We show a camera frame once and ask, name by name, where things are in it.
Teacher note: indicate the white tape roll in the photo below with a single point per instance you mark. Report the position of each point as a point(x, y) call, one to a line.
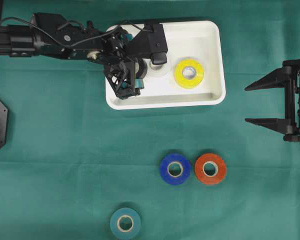
point(157, 71)

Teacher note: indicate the black tape roll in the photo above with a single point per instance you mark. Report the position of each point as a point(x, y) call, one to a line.
point(141, 71)

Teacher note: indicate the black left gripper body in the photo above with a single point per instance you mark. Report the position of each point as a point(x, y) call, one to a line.
point(56, 37)

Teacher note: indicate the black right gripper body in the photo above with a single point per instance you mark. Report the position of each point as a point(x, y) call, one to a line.
point(292, 104)

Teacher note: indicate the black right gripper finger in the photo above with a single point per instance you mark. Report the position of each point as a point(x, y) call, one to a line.
point(275, 79)
point(280, 125)

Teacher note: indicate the green table cloth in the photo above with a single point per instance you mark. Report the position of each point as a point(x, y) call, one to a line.
point(70, 160)

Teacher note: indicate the green tape roll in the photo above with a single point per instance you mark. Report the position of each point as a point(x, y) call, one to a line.
point(125, 223)

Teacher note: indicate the blue tape roll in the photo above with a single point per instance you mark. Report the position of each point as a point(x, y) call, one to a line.
point(175, 169)

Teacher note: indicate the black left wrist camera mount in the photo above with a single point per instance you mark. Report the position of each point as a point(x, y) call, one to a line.
point(149, 43)

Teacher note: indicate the yellow tape roll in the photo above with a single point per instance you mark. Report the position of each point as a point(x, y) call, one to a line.
point(189, 73)

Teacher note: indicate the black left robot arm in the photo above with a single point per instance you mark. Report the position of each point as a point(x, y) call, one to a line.
point(15, 40)

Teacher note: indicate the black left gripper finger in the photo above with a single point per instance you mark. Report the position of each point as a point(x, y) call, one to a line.
point(117, 37)
point(121, 77)

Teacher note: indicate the red tape roll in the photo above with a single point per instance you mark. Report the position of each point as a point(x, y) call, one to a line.
point(210, 169)

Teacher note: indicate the white plastic tray case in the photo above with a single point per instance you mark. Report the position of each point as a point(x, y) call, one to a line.
point(198, 40)

